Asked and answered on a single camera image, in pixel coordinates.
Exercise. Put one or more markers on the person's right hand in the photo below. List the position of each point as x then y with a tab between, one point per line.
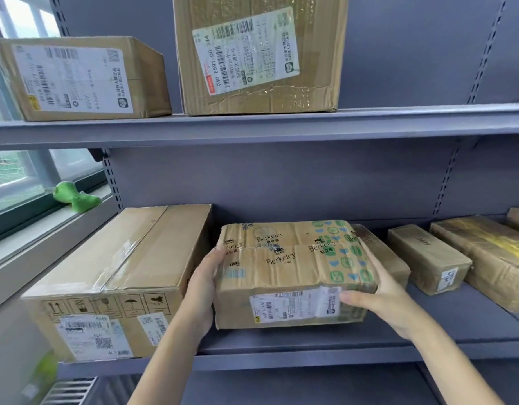
394	303

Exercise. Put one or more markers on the person's left hand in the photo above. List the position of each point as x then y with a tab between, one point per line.
200	295

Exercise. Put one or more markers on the person's right thumb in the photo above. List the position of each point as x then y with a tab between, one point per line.
355	298

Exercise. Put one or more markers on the person's left thumb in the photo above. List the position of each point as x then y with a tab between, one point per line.
219	256

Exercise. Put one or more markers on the cardboard box green patterned tape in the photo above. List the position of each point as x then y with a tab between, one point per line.
284	269

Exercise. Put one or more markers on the person's right forearm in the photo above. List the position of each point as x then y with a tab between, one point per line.
449	366

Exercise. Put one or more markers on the person's left forearm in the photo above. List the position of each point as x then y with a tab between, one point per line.
170	362

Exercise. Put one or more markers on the plain brown cardboard box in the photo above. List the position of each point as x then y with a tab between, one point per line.
390	261

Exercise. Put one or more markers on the small narrow cardboard box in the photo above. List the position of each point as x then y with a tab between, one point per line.
428	259

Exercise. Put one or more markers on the large cardboard box handling symbols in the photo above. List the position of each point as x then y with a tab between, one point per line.
128	265

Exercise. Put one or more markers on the cardboard box yellow tape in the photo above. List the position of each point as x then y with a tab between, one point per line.
487	257

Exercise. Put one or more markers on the grey metal shelf rack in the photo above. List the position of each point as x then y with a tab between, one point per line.
284	126

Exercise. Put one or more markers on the green plush toy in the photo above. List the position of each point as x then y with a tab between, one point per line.
76	198

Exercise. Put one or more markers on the white slatted grille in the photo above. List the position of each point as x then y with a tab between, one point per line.
69	391

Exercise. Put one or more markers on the tall cardboard box red-edged label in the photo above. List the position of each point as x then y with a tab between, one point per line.
259	54

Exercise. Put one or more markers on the light green object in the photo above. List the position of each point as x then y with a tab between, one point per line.
46	375

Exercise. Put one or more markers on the flat cardboard box white label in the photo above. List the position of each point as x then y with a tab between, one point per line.
73	80

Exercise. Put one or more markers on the window with dark frame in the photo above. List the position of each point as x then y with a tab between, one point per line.
14	177

